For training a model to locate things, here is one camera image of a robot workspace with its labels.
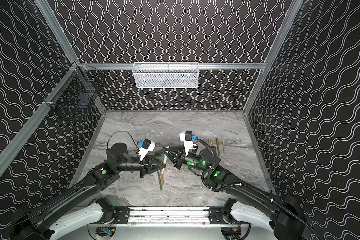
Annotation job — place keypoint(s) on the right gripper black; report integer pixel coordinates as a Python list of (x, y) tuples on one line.
[(180, 156)]

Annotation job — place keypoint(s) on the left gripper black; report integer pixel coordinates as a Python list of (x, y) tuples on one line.
[(143, 166)]

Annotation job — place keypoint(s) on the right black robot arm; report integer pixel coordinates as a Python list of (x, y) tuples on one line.
[(287, 219)]

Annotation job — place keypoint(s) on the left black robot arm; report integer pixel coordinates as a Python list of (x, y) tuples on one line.
[(56, 218)]

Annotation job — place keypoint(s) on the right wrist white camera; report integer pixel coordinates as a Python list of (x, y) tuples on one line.
[(188, 138)]

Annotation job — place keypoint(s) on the wrist white camera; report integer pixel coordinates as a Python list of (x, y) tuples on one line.
[(188, 138), (145, 147)]

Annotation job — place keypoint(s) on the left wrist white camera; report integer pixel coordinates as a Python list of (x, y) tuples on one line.
[(145, 147)]

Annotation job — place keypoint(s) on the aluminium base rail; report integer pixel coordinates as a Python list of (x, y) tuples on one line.
[(187, 217)]

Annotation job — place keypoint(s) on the white wire mesh basket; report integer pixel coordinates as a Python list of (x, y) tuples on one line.
[(166, 78)]

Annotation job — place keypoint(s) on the aluminium frame back bar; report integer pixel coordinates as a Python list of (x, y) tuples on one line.
[(200, 66)]

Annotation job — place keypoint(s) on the black wire mesh basket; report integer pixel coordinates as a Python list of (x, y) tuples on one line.
[(79, 97)]

